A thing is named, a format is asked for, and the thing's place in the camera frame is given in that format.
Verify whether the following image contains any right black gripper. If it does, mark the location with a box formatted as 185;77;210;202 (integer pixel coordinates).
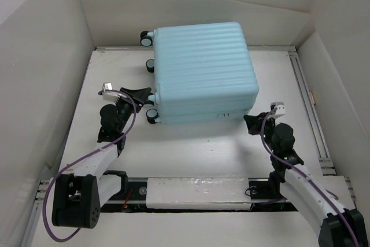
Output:
242;112;278;154

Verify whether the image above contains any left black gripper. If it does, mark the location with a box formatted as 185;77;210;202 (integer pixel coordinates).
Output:
114;88;151;132

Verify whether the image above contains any light blue suitcase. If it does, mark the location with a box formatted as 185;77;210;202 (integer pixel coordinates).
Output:
140;22;259;124

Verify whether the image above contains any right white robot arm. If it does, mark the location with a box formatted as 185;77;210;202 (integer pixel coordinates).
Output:
243;109;369;246

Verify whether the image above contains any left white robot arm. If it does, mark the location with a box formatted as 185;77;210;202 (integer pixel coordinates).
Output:
51;83;151;228

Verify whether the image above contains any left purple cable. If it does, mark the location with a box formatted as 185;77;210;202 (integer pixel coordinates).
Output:
43;90;136;242

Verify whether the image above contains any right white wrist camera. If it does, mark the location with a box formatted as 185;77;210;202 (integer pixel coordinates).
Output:
268;102;286;119

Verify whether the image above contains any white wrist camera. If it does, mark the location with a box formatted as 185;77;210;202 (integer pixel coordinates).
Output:
98;82;121;104
268;102;286;119

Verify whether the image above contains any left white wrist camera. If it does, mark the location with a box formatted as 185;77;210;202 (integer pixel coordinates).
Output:
98;82;121;104

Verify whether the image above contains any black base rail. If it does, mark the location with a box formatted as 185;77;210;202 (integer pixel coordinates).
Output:
102;177;296;213

